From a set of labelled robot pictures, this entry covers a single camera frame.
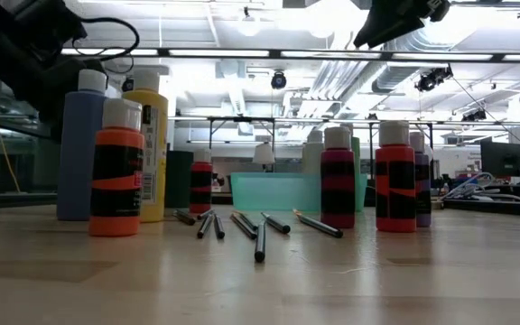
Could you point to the black computer monitor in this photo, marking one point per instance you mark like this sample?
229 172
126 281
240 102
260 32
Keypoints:
504 158

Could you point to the large green paint bottle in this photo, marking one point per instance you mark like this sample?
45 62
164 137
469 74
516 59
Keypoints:
357 158

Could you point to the black overhead frame bar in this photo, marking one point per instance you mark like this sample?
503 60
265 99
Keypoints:
274 54

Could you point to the translucent teal plastic bin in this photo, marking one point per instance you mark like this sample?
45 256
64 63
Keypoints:
273 192

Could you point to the large white paint bottle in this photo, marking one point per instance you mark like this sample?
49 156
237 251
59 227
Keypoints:
312 158

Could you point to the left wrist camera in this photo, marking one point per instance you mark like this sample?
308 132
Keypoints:
52 20

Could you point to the orange flat-tip paintbrush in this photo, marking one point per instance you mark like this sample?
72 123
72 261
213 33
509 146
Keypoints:
321 225

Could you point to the small magenta paint bottle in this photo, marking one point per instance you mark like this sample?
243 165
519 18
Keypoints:
337 180

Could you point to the small orange paint bottle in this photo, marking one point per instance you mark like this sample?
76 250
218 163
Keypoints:
115 180

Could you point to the large blue paint bottle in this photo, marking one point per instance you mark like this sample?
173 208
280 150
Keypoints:
75 158

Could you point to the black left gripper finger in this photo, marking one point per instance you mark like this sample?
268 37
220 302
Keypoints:
43 122

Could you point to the black dome ceiling camera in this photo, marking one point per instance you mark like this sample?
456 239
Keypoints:
279 81
127 85

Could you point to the orange fan-tip paintbrush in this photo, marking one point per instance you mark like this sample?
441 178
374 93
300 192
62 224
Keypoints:
250 222

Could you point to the small purple paint bottle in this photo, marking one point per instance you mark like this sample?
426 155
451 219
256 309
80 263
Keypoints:
422 180

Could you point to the small orange-red paint bottle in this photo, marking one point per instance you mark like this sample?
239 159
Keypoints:
395 180

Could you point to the white globe brass lamp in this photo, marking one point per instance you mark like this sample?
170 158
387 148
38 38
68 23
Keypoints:
429 151

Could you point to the dark green plastic cup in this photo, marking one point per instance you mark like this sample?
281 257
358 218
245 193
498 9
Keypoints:
179 180

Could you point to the large yellow paint bottle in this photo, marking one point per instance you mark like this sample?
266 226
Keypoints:
163 135

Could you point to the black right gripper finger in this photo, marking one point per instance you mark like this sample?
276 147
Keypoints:
391 18

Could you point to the small red paint bottle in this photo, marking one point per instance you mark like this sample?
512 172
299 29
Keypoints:
201 180

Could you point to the black overhead camera rig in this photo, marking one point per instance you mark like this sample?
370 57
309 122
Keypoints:
431 80

